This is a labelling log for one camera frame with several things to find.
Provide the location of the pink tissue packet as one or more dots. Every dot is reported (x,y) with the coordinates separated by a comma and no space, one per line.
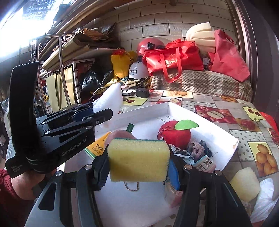
(205,164)

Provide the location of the pale yellow sponge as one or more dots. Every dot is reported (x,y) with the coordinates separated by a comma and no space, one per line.
(246,184)

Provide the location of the red fabric bag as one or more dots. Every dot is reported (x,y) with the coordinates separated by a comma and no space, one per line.
(227,59)

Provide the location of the left hand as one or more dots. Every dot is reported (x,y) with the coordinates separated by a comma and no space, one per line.
(23,184)

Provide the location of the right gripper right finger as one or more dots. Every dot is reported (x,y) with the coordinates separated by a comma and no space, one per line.
(186,178)

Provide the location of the white cardboard box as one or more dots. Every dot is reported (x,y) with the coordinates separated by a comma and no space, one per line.
(120,207)

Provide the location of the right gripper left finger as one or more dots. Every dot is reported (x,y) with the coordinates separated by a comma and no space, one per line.
(91,178)

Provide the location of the fruit pattern tablecloth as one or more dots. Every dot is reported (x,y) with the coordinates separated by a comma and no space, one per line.
(258,140)

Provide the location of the red tote bag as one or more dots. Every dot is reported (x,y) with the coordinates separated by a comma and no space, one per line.
(177,56)

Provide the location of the yellow green sponge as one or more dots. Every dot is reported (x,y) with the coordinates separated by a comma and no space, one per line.
(138,160)

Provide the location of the black plastic bag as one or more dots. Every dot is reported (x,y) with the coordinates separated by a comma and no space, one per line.
(90,81)

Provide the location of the plaid covered cabinet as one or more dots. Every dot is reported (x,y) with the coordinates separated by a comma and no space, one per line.
(204,82)

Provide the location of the red apple plush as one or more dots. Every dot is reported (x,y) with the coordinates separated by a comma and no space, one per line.
(177,133)

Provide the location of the yellow plastic bag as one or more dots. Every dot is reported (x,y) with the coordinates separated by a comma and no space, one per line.
(121,62)

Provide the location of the cream foam roll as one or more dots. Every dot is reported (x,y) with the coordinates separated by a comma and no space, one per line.
(203,36)

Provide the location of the braided rope toy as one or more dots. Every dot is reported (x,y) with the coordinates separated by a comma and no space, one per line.
(199,150)

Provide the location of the black white patterned cloth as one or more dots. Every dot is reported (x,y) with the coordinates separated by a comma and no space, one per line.
(184,154)

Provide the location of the white helmet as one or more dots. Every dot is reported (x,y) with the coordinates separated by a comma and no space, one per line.
(138,71)

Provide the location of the large white foam piece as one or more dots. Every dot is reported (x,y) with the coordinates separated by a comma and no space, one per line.
(110,99)

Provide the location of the metal shelf rack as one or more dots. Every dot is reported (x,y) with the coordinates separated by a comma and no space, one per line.
(59,71)

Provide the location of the pink red helmet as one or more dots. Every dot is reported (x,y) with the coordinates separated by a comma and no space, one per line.
(149,44)

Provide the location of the pink fluffy cloth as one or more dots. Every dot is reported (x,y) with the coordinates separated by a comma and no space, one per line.
(122,134)

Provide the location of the red plastic bag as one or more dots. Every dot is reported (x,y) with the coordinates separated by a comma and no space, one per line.
(270,120)

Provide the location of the small black box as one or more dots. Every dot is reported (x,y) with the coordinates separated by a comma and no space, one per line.
(142,92)

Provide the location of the yellow bamboo tissue pack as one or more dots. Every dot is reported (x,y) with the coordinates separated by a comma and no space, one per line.
(97,147)

